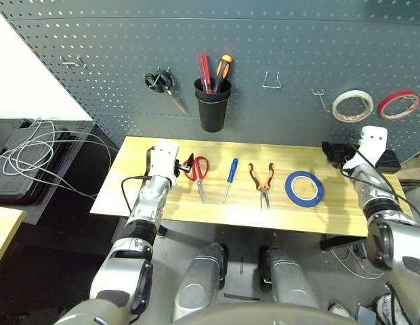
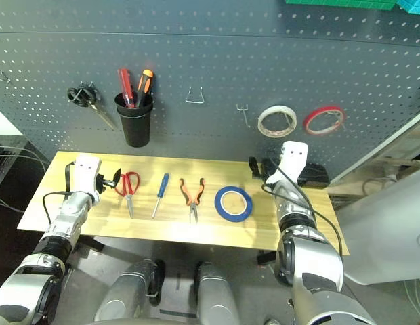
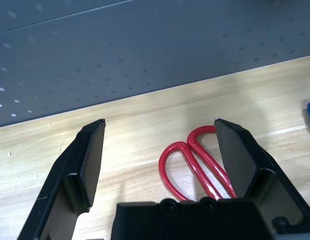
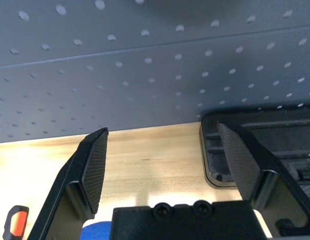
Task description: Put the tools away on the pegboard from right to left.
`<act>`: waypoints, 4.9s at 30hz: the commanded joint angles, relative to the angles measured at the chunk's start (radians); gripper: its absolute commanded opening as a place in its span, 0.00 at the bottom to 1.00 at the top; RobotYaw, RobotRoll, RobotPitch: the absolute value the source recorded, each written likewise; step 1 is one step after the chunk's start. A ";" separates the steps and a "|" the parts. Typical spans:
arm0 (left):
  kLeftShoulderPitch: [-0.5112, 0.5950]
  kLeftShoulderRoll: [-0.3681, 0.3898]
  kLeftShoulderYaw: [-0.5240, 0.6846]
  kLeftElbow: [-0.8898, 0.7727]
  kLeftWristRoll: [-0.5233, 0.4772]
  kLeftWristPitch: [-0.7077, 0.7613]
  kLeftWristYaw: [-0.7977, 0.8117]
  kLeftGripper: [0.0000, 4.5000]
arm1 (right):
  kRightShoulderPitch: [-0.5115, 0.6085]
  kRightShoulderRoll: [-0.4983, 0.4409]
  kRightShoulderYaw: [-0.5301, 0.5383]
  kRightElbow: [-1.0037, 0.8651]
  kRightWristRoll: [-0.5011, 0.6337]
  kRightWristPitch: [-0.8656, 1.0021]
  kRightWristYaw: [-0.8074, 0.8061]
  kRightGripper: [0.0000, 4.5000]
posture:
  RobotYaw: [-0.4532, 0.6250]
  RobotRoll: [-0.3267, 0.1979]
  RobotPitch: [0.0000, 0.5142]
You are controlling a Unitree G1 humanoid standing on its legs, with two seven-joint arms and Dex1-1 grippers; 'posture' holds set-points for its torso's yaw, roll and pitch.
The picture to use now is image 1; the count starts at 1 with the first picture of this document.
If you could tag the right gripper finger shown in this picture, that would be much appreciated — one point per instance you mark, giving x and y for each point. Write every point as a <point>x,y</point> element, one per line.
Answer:
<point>328,148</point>

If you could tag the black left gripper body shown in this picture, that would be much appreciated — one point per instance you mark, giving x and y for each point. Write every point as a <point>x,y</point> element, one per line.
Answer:
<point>179,168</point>

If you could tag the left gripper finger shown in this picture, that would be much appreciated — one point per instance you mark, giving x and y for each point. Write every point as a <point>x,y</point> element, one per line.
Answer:
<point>188,171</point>
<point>191,159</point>

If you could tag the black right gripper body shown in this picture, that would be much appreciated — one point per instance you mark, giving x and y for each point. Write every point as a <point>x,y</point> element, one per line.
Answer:
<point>342,155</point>

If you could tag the blue screwdriver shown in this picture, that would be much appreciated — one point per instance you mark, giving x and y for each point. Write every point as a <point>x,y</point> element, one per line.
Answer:
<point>233,169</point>

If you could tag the blue tape roll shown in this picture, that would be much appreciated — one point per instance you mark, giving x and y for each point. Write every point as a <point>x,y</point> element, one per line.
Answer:
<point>289,193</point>

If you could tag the orange black pliers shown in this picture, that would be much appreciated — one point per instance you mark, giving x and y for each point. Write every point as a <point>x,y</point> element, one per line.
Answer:
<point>264,189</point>

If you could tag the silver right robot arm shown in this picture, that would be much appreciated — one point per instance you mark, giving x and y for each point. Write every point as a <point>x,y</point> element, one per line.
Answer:
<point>376,196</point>

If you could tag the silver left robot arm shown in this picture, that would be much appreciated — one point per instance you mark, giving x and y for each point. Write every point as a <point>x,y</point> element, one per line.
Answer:
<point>152,196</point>

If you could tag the dark grey metal pegboard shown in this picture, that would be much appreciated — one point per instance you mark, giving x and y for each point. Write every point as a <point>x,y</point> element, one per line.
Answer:
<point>298,50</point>

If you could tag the black tool case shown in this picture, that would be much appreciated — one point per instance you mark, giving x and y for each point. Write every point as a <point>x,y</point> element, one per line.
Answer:
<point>387,162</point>

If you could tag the black plastic cup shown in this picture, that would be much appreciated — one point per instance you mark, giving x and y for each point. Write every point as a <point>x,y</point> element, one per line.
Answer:
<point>212,115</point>

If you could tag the metal peg hook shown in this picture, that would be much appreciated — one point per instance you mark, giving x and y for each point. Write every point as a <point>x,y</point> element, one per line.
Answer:
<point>82,63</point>
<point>320,99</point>
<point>68,63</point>

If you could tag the white tape roll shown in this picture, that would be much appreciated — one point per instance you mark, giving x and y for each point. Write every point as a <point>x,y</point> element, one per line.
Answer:
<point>352,93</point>

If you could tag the red tape roll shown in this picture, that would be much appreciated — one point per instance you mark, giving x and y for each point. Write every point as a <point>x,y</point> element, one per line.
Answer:
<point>396,94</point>

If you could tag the silver left robot leg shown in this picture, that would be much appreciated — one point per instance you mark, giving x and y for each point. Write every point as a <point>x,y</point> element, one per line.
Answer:
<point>196,277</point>

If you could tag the silver robot leg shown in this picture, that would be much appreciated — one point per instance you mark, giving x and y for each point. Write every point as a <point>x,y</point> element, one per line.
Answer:
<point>196,277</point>
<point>288,277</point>

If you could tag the black low cabinet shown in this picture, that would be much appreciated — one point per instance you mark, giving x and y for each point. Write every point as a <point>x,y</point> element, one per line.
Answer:
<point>71,210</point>

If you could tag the silver right robot leg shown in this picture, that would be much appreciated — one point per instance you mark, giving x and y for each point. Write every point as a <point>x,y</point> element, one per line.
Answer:
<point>288,277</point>

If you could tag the grey robot torso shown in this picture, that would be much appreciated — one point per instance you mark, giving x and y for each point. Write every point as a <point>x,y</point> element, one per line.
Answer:
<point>230,315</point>

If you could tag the white sneaker black laces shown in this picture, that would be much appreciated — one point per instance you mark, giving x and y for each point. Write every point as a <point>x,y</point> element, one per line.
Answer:
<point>386,308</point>

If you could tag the light wooden side table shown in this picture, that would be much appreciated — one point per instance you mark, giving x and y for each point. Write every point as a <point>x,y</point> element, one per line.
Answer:
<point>3,230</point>

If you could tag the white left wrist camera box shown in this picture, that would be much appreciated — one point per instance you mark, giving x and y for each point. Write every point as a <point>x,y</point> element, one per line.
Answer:
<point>164,159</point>

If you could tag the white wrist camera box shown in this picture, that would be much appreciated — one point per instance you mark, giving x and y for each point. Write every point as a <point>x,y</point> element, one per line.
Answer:
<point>164,159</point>
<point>372,145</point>

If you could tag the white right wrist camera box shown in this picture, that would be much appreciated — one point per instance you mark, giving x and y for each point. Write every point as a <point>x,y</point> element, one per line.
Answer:
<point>372,145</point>

